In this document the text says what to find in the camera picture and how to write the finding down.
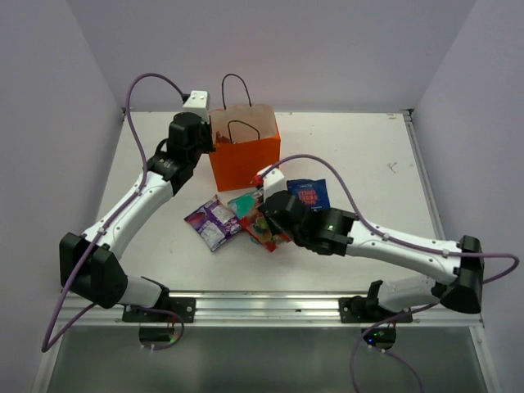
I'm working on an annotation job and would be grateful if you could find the red candy bag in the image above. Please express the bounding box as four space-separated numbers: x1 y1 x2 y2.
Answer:
240 208 291 252

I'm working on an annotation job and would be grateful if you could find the orange paper bag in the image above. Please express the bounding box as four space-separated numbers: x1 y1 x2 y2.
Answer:
210 79 281 192

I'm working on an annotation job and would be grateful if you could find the red Doritos chip bag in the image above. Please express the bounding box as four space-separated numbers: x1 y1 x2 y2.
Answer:
215 132 233 144

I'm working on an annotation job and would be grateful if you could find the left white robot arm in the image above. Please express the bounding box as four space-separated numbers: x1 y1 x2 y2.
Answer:
59 111 214 322

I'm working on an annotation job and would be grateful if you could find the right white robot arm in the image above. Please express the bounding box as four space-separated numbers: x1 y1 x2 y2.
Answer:
259 191 484 322

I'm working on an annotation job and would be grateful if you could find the blue Burts chip bag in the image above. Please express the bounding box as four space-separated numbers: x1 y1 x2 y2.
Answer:
287 179 331 210

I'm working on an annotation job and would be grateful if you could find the teal snack packet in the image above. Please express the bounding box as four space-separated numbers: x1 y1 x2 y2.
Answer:
228 190 263 219

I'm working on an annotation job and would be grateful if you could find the purple snack packet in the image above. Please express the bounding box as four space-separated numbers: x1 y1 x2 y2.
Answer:
184 195 242 252

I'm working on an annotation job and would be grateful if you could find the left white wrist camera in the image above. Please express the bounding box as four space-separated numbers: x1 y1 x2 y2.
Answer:
183 90 210 123

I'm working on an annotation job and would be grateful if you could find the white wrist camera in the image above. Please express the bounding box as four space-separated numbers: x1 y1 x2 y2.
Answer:
183 90 210 123
253 169 287 201

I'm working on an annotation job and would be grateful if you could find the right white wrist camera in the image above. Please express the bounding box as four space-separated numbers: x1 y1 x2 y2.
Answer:
253 169 287 201

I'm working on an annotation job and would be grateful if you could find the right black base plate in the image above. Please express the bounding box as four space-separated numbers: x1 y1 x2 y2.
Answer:
338 294 413 323

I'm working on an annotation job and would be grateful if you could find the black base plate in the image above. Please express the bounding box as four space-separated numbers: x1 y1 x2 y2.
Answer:
338 294 413 323
122 297 197 323

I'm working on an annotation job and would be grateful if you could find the aluminium mounting rail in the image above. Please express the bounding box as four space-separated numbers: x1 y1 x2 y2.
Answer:
57 291 484 328

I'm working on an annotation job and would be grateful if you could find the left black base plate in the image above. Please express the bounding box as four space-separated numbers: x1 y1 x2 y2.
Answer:
122 297 197 323

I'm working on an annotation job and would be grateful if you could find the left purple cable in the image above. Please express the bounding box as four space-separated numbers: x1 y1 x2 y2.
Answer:
41 72 189 353

